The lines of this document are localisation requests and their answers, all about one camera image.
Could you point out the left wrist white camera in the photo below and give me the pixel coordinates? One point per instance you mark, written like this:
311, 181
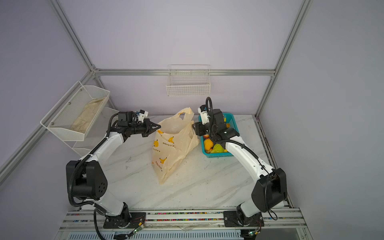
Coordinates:
141, 115

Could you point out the beige cloth in bin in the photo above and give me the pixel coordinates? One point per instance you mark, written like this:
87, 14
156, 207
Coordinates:
84, 120

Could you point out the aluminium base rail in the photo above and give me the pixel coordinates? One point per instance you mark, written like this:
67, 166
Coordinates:
187, 225

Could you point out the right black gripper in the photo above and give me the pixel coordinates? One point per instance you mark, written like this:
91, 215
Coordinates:
198, 129

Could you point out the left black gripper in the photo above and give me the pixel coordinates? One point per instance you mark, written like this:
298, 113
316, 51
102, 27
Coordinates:
149, 129

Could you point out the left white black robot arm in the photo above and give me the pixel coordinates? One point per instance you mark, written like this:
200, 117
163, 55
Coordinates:
86, 182

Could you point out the green fake pear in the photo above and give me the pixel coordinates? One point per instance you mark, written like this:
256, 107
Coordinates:
218, 149

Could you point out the white mesh upper shelf bin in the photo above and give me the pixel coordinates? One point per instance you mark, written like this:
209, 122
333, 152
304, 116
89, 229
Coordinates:
60, 118

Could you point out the white mesh lower shelf bin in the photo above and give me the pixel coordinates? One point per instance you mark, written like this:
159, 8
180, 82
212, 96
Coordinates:
96, 132

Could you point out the cream banana print plastic bag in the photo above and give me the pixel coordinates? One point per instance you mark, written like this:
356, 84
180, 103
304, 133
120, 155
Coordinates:
172, 143

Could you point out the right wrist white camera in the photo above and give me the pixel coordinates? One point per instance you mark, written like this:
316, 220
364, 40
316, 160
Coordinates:
203, 112

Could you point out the white wire wall basket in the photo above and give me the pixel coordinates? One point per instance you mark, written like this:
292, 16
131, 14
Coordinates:
188, 80

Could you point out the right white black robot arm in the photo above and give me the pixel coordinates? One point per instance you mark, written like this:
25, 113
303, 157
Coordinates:
270, 184

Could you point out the wrist white camera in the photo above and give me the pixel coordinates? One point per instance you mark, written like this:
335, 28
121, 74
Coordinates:
141, 115
203, 112

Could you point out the white mesh shelf bin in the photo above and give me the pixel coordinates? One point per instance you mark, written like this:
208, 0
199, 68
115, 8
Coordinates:
96, 132
60, 118

